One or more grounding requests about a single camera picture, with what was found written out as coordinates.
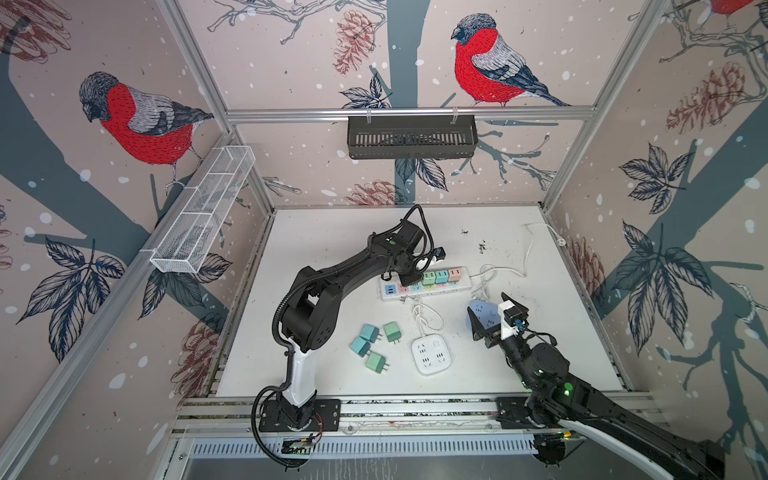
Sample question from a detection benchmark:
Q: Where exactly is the green charger plug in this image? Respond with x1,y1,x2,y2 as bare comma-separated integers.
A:
421,271,436,287
383,321,402,344
365,352,388,374

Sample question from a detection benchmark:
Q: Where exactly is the white multicolour power strip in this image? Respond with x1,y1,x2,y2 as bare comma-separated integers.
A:
378,267,472,301

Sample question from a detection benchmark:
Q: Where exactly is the teal charger plug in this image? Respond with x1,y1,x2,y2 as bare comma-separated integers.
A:
435,270,450,284
359,324,382,344
350,336,371,358

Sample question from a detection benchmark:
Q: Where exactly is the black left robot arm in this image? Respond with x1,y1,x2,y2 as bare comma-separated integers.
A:
250,204,445,471

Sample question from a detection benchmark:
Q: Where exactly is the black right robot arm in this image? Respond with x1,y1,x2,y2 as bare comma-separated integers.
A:
467,295,725,479

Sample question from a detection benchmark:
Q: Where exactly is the green charger plug bottom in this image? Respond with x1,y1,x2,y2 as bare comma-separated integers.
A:
365,352,388,374

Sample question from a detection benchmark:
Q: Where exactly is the blue square socket cube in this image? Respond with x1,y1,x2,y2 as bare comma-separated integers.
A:
467,300,501,333

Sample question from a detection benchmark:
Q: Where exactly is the white square socket cube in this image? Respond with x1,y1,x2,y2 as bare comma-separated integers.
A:
411,334,452,376

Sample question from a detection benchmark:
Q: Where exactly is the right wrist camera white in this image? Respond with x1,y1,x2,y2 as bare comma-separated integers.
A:
500,317,528,340

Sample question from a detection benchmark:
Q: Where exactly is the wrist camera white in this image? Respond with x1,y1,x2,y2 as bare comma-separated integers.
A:
500,317,528,340
431,247,447,262

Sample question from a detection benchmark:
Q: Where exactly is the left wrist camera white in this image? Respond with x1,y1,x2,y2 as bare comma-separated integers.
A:
431,247,447,262

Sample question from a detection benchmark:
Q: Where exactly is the white cube socket cable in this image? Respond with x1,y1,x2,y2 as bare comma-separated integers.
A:
407,298,445,336

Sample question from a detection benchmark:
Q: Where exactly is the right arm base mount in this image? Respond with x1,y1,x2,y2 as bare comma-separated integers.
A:
495,396,547,430

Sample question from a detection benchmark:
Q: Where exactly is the white power strip cable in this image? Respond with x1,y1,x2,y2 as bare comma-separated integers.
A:
470,223,568,283

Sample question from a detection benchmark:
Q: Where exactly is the black wall shelf basket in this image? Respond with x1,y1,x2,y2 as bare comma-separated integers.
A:
347,115,478,160

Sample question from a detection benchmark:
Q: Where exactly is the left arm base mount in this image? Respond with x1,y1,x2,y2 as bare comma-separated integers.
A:
257,396,341,433

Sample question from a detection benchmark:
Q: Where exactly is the white wire mesh shelf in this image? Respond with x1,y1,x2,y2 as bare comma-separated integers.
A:
150,145,255,274

